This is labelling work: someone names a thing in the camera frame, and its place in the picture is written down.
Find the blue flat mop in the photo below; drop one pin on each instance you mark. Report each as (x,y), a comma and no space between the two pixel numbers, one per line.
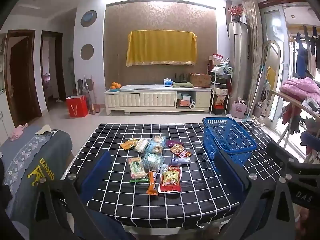
(262,85)

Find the orange yellow snack packet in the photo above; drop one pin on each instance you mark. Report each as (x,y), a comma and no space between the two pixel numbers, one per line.
(128,144)

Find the silver standing air conditioner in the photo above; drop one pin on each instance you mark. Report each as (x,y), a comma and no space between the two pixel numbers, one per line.
(238,62)

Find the dark red snack packet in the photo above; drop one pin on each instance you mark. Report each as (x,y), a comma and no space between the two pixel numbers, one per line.
(185,153)

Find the pink cloth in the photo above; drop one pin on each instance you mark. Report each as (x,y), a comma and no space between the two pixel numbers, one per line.
(17,132)

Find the light blue bun packet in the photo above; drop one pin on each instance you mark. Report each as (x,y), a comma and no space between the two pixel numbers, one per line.
(151,161)
(157,144)

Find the blue tissue box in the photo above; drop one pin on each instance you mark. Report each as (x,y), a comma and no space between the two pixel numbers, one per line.
(168,82)

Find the broom and dustpan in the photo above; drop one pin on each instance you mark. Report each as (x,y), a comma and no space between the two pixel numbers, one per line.
(93,102)

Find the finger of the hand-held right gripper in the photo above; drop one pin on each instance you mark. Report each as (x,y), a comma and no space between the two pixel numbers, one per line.
(277,153)

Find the cream tv cabinet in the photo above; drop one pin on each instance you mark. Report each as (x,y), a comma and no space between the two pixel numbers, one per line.
(140,100)

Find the red flower vase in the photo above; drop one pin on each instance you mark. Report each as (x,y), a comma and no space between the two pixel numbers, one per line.
(235,11)

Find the purple snack packet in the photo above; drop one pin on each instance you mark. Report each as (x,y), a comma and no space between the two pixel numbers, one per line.
(173,143)

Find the red paper bag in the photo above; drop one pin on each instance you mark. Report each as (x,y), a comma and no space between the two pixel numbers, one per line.
(77,106)

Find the white shelf rack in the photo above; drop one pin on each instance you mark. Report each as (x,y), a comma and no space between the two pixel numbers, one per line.
(220,92)

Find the hanging clothes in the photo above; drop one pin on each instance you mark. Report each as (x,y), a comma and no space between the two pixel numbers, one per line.
(303,52)

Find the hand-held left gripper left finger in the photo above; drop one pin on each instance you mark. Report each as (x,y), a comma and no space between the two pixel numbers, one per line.
(96,177)

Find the pile of oranges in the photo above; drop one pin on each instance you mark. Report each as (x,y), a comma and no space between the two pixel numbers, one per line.
(115,85)

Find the blue grey floral cloth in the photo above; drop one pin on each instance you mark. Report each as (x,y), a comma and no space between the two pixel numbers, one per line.
(17,155)

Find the large red snack packet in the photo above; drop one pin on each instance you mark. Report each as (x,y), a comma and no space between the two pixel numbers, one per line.
(170,180)

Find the black router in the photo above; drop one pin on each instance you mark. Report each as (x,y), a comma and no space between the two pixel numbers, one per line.
(180,78)

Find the green snack packet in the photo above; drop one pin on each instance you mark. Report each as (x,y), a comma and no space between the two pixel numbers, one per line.
(136,169)

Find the wooden drying rack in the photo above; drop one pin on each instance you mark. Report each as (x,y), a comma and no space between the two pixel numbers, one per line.
(290,99)

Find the dark wooden door frame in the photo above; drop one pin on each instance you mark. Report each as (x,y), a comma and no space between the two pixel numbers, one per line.
(58,65)
(22,80)

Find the dark grey printed cloth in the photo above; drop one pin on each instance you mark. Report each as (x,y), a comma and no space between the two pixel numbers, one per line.
(37,170)

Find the yellow cloth cover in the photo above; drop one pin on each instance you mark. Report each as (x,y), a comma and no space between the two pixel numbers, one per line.
(161,47)

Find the black white checkered tablecloth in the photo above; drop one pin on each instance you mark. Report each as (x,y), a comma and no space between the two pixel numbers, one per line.
(200,195)

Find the long blue snack packet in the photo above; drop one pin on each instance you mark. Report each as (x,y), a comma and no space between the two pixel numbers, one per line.
(180,161)

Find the blue plastic basket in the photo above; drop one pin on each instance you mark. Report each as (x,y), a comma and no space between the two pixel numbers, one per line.
(225,135)

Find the orange sausage stick packet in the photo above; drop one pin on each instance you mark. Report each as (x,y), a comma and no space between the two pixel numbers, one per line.
(151,183)

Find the blue round wall plate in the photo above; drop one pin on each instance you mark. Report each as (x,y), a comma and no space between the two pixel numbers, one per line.
(88,17)

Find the pink quilt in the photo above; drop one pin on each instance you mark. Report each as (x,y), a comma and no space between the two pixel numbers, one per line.
(300,88)

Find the white paper roll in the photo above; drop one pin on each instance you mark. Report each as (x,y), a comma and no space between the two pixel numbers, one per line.
(192,106)

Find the patterned beige curtain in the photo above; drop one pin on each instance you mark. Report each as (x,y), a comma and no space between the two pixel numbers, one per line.
(253,55)

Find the pale yellow snack packet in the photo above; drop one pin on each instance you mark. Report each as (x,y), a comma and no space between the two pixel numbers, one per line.
(141,145)

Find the red brown snack packet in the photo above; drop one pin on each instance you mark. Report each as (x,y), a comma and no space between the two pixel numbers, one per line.
(177,149)

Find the brown round wall disc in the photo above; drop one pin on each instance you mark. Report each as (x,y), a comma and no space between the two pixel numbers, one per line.
(87,52)

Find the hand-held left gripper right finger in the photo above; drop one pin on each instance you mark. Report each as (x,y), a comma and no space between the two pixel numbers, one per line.
(230,177)

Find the arched standing mirror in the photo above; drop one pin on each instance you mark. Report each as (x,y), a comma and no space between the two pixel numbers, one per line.
(271,80)

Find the folded green cloth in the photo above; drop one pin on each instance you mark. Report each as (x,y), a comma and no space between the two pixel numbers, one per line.
(183,84)

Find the brown cardboard box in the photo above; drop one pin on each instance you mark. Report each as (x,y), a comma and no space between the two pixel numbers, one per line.
(200,80)

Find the pink tote bag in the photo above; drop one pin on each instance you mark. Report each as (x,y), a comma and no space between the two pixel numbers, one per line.
(238,110)

